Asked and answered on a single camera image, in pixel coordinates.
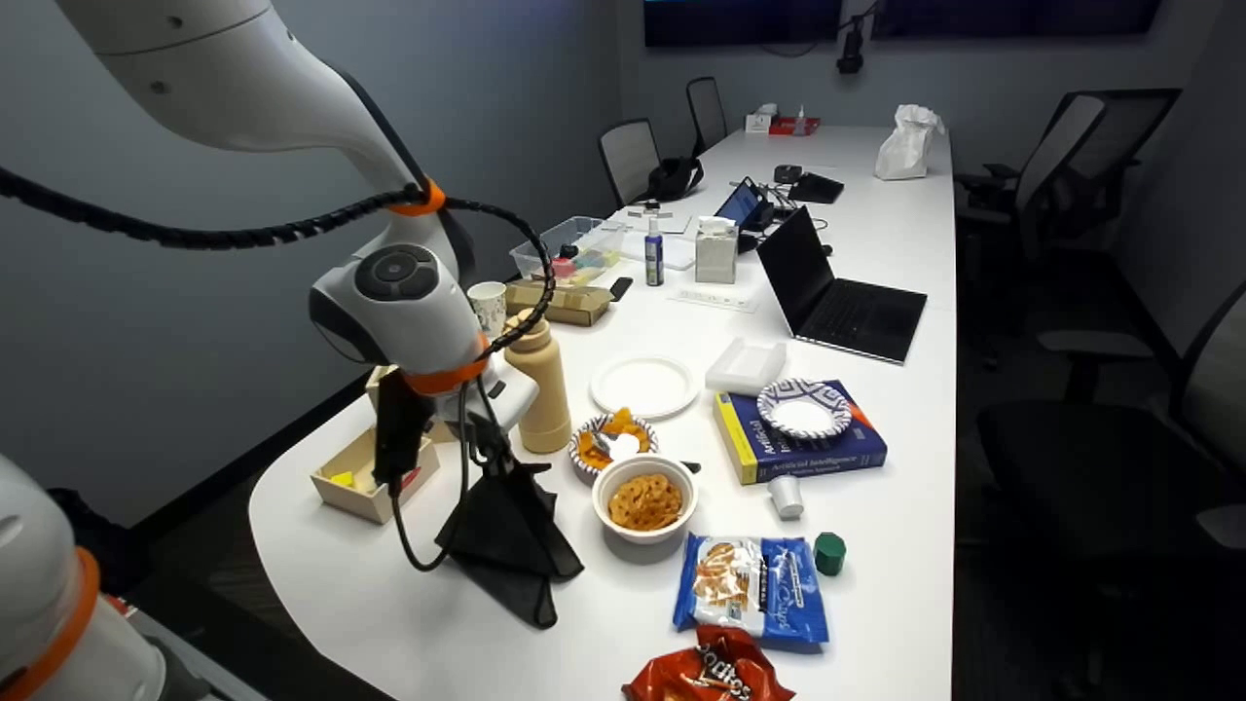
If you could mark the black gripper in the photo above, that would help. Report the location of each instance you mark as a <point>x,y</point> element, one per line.
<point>484,442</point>

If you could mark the dark grey towel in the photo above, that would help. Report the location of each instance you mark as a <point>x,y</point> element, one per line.
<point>508,542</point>

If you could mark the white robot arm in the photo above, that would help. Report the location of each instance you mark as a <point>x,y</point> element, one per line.
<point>232,75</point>

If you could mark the beige water bottle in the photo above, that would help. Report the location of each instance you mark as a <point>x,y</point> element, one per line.
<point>546,428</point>

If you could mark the small bowl of chips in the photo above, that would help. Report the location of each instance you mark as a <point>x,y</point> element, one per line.
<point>607,442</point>

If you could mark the wooden tray with blocks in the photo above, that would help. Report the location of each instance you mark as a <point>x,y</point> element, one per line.
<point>349,482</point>

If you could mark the brown cardboard box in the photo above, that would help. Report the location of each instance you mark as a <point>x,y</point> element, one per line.
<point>560,304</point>

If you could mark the white bowl of cereal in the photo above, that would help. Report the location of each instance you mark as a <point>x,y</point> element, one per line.
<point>645,507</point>

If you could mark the white paper plate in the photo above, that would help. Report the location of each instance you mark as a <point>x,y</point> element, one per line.
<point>647,388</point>

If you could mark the clear plastic bin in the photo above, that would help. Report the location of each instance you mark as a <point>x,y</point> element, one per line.
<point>573,250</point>

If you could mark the small spray bottle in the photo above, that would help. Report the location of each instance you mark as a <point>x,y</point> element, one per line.
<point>654,259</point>

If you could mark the white foam container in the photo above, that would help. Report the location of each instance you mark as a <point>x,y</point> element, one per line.
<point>746,369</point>

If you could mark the blue yellow book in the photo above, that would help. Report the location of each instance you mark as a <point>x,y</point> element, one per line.
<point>763,452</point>

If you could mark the white tissue box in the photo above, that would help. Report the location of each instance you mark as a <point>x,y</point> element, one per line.
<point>712,250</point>

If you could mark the small white cylinder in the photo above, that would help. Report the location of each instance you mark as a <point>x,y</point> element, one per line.
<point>787,500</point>

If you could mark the blue white snack bag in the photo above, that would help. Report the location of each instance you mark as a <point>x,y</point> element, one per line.
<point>761,585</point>

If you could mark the black headphones bag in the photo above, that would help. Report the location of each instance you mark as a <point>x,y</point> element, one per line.
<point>675,179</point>

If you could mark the grey office chair near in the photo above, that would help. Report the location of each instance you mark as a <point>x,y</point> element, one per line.
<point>628,153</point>

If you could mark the grey office chair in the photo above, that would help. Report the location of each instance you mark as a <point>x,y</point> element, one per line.
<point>707,111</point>
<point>628,153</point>

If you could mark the red orange snack bag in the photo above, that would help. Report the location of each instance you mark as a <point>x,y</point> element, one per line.
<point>726,664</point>

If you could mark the blue screen tablet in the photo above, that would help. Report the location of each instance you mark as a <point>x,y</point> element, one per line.
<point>747,210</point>

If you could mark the black open laptop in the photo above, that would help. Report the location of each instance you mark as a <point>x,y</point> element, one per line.
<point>834,308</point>

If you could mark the green bottle cap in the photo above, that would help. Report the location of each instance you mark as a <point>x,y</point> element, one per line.
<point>830,555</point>

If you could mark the grey office chair far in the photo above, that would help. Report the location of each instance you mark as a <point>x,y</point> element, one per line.
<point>707,111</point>

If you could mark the black small device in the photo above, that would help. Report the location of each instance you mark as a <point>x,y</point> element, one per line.
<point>802,185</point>

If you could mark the red white box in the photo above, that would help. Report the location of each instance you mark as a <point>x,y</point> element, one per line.
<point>771,123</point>

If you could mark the black office chair right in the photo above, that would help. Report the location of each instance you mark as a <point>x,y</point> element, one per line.
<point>1068,185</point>

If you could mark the black office chair foreground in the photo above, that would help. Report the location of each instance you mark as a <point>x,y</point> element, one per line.
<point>1121,494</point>

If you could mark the wall monitor left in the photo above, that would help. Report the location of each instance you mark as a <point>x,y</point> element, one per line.
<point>738,21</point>

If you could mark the wall monitor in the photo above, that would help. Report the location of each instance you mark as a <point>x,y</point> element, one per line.
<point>738,21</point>
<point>1013,16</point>

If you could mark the black webcam on wall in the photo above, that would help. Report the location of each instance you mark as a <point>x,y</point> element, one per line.
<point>854,32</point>

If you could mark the wall monitor right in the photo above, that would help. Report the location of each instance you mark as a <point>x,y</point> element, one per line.
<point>1013,16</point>

